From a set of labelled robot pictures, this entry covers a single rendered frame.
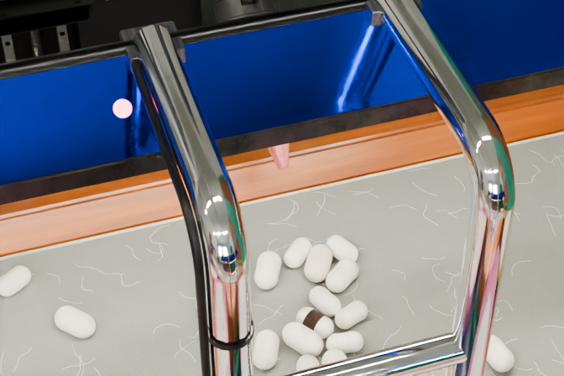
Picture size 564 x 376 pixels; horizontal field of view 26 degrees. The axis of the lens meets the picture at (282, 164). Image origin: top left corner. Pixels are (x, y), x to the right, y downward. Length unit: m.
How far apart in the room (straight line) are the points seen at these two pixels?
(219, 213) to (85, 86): 0.15
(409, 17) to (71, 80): 0.20
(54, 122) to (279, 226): 0.44
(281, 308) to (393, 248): 0.12
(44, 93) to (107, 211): 0.42
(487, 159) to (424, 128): 0.55
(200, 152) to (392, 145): 0.57
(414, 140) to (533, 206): 0.13
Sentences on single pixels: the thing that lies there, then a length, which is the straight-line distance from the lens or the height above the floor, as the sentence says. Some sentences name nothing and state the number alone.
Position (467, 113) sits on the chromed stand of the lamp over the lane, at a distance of 0.67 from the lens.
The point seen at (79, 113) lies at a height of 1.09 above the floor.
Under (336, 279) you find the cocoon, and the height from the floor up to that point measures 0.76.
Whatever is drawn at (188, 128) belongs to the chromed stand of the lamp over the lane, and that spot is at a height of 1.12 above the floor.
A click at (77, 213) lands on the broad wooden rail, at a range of 1.13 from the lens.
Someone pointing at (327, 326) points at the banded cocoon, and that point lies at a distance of 1.03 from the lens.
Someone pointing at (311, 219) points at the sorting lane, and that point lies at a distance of 1.13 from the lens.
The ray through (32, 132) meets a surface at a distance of 0.72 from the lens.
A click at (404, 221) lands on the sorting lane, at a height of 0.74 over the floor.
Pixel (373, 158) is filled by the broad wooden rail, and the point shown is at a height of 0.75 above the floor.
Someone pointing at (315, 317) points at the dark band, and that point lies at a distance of 1.03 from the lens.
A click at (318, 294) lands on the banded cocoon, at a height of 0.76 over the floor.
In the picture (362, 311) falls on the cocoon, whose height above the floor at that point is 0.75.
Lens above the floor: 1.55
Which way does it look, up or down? 43 degrees down
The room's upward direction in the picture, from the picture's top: straight up
